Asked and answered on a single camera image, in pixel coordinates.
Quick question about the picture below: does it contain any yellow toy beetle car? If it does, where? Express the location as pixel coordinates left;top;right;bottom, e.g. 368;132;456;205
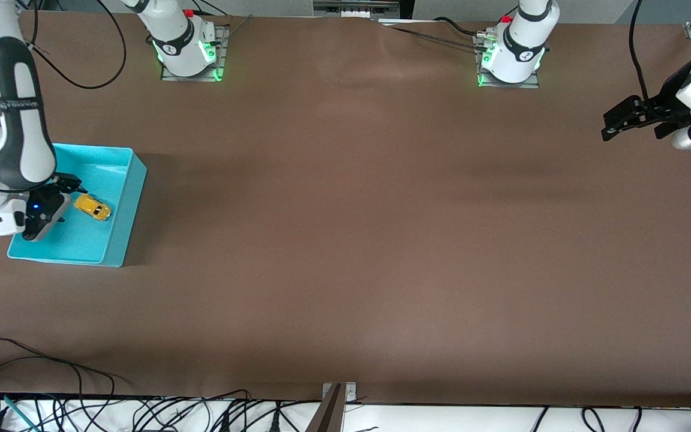
73;193;113;222

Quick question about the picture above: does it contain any teal plastic bin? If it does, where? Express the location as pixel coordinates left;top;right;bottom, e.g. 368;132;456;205
7;143;148;268

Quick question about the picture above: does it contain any grey metal fixture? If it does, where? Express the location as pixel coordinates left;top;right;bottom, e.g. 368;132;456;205
313;0;404;19

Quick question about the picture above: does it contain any grey metal mounting plate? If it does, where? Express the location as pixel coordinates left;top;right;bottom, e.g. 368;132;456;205
322;382;357;404

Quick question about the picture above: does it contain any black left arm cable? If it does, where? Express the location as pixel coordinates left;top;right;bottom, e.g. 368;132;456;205
628;0;650;101

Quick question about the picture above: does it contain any black looping right arm cable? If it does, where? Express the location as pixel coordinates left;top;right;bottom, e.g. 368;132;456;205
19;0;128;90

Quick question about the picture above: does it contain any long black table cable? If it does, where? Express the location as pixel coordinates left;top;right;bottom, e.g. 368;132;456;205
0;338;119;421

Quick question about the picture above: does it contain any grey left arm base plate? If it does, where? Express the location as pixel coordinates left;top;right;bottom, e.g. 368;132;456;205
476;33;541;89

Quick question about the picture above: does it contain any thick black base cable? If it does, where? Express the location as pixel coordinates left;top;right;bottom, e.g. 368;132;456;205
434;16;485;38

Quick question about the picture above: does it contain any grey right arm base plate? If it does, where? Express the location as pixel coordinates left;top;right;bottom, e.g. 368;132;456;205
161;25;230;82

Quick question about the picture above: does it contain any thin black base cable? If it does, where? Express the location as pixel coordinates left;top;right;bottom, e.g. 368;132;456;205
389;26;484;50

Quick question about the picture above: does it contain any black tangled cable bundle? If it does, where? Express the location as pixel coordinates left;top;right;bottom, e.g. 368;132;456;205
52;390;322;432

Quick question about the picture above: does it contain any grey camera pole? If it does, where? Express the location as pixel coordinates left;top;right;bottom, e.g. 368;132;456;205
307;384;344;432

